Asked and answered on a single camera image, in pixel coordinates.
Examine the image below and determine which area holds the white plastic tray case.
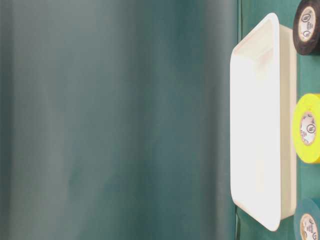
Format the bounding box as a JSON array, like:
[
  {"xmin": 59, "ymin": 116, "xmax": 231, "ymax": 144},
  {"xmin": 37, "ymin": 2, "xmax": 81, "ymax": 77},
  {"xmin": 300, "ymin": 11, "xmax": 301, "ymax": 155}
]
[{"xmin": 230, "ymin": 13, "xmax": 297, "ymax": 232}]

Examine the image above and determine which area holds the yellow tape roll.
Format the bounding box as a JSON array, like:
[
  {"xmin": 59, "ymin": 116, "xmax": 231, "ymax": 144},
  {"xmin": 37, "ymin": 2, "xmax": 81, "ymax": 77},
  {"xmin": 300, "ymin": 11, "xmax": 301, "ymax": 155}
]
[{"xmin": 292, "ymin": 93, "xmax": 320, "ymax": 164}]

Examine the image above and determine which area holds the black tape roll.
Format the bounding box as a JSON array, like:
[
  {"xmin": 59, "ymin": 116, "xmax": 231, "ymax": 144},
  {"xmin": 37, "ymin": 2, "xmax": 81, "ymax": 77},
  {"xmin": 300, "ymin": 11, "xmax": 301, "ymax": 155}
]
[{"xmin": 292, "ymin": 0, "xmax": 320, "ymax": 56}]

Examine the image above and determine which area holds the teal green tape roll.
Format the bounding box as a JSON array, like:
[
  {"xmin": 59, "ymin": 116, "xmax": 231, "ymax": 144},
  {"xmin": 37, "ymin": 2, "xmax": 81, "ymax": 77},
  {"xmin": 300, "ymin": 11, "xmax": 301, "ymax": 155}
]
[{"xmin": 293, "ymin": 198, "xmax": 320, "ymax": 240}]

